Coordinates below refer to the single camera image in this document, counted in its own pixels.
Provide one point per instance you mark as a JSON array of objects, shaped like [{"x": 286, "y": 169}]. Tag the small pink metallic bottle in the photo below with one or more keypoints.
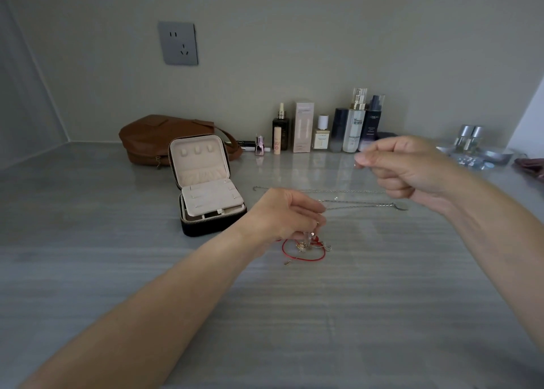
[{"x": 259, "y": 145}]

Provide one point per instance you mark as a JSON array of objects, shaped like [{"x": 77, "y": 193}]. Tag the maroon cloth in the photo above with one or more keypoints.
[{"x": 531, "y": 167}]

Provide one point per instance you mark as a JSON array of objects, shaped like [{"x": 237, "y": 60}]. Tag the peach lip tube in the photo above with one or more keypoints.
[{"x": 277, "y": 141}]

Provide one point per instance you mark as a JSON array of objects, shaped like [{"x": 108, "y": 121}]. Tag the person's right thumb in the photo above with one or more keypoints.
[{"x": 376, "y": 158}]

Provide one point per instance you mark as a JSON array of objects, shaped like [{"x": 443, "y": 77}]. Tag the person's left thumb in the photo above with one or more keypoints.
[{"x": 312, "y": 204}]

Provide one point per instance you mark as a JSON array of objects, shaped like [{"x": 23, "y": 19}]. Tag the clear glass tray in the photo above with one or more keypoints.
[{"x": 471, "y": 161}]

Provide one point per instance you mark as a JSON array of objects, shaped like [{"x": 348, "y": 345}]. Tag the black jewelry box beige lining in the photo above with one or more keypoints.
[{"x": 204, "y": 180}]

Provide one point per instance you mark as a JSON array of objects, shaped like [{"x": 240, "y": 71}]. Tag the person's left forearm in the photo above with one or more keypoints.
[{"x": 148, "y": 325}]

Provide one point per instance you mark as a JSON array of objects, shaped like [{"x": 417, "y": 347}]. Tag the pale pink cosmetic carton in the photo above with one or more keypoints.
[{"x": 303, "y": 127}]

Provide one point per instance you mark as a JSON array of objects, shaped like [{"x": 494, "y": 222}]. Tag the grey wall socket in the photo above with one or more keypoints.
[{"x": 178, "y": 43}]

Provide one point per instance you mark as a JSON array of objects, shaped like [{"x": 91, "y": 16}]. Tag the gold and red charm jewelry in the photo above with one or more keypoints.
[{"x": 315, "y": 242}]

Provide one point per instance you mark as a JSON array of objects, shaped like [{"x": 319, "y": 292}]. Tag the brown leather bag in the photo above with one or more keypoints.
[{"x": 148, "y": 138}]

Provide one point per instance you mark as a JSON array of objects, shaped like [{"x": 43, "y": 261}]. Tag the person's left hand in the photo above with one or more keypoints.
[{"x": 278, "y": 214}]

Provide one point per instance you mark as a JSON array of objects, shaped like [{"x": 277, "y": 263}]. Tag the small white-capped perfume bottle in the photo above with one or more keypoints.
[{"x": 321, "y": 138}]

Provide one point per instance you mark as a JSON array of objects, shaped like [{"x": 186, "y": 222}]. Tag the white bottle gold pump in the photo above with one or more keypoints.
[{"x": 355, "y": 129}]

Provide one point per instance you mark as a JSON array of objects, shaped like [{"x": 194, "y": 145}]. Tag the person's right hand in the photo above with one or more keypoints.
[{"x": 414, "y": 170}]

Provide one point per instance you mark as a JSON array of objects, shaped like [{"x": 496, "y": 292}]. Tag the dark brown dropper bottle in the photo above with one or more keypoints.
[{"x": 281, "y": 131}]

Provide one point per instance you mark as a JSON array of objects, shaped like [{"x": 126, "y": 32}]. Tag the dark grey cosmetic bottle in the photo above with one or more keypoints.
[{"x": 338, "y": 129}]

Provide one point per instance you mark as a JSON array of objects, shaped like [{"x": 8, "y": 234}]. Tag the dark blue bottle clear cap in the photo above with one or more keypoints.
[{"x": 373, "y": 121}]

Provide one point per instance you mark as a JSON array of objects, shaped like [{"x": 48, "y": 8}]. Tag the silver metal dish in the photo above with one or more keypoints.
[{"x": 498, "y": 155}]

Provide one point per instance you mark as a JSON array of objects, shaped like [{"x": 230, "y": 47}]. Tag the person's right forearm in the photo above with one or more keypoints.
[{"x": 501, "y": 240}]

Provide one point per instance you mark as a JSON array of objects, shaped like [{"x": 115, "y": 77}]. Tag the silver-capped glass bottle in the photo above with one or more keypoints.
[
  {"x": 462, "y": 136},
  {"x": 475, "y": 138}
]

